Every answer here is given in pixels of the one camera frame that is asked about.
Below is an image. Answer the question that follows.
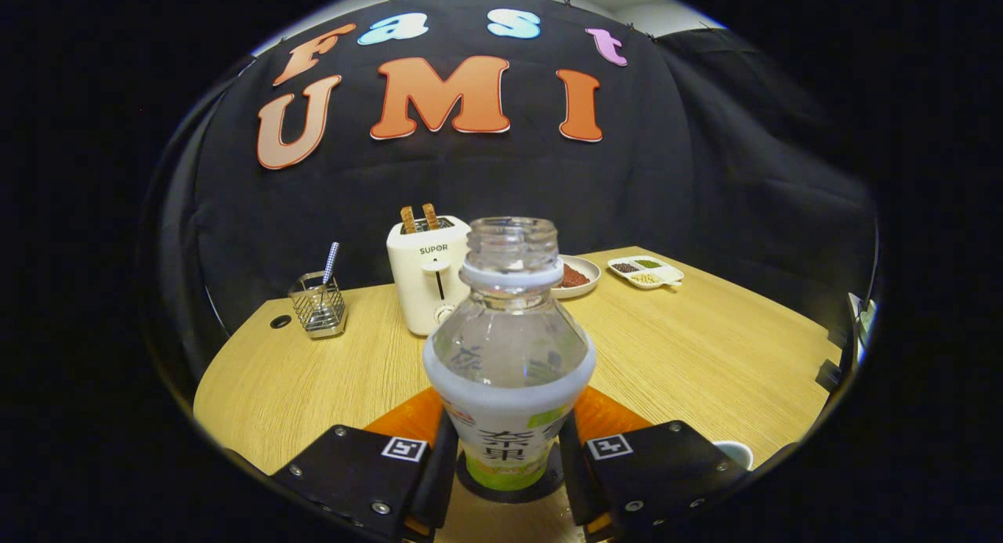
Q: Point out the metal wire utensil holder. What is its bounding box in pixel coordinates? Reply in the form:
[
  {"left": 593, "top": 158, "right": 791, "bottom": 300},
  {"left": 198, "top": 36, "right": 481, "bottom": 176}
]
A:
[{"left": 288, "top": 271, "right": 349, "bottom": 339}]

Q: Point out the round white plate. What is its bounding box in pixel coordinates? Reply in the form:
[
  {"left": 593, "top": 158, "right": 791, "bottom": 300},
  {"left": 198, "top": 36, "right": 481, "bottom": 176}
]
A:
[{"left": 551, "top": 255, "right": 603, "bottom": 299}]

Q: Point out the white toaster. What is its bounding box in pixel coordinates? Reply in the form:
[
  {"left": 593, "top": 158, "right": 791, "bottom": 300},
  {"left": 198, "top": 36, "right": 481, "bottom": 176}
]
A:
[{"left": 386, "top": 215, "right": 473, "bottom": 337}]

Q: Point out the clear plastic juice bottle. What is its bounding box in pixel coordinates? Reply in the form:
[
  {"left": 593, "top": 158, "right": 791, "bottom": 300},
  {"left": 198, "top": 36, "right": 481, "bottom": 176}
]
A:
[{"left": 422, "top": 216, "right": 598, "bottom": 493}]

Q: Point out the dark brown round coaster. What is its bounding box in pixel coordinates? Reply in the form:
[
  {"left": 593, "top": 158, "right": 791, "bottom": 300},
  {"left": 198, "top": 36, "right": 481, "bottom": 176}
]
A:
[{"left": 456, "top": 441, "right": 565, "bottom": 503}]

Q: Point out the divided white dish with beans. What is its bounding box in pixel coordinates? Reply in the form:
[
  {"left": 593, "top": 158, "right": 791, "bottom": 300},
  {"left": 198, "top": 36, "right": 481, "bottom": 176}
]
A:
[{"left": 607, "top": 256, "right": 685, "bottom": 291}]

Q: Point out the wooden table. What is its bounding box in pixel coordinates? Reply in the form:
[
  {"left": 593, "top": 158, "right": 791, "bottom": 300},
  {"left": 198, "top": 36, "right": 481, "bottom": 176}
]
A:
[{"left": 194, "top": 247, "right": 843, "bottom": 543}]

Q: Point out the white cup with blue inside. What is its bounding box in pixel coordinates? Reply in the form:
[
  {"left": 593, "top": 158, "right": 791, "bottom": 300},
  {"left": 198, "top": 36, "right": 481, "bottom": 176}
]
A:
[{"left": 712, "top": 440, "right": 755, "bottom": 472}]

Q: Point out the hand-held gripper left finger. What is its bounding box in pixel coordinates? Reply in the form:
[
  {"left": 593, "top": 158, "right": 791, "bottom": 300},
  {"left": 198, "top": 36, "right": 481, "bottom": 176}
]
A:
[{"left": 270, "top": 386, "right": 460, "bottom": 541}]

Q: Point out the black backdrop cloth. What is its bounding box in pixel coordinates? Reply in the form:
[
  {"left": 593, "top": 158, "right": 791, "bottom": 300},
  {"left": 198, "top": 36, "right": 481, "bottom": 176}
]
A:
[{"left": 141, "top": 0, "right": 878, "bottom": 403}]

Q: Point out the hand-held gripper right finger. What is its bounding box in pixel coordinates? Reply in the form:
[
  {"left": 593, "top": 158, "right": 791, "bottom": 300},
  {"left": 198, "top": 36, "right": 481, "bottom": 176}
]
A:
[{"left": 558, "top": 386, "right": 796, "bottom": 541}]

